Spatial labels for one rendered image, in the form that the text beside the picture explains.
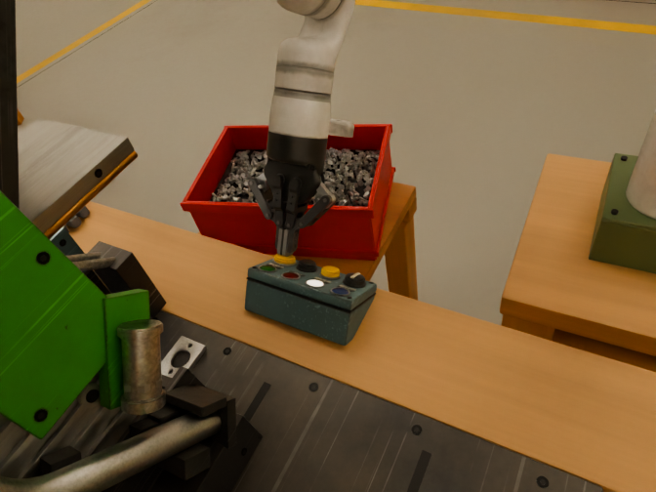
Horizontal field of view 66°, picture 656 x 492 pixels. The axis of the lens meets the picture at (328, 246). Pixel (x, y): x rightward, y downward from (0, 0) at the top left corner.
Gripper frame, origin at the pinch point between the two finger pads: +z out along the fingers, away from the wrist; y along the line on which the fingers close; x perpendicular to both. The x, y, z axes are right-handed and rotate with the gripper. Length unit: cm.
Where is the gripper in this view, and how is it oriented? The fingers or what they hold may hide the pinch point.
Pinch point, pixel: (286, 241)
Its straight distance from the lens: 67.2
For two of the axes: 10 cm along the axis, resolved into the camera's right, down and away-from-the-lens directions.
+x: 4.6, -2.0, 8.6
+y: 8.8, 2.4, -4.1
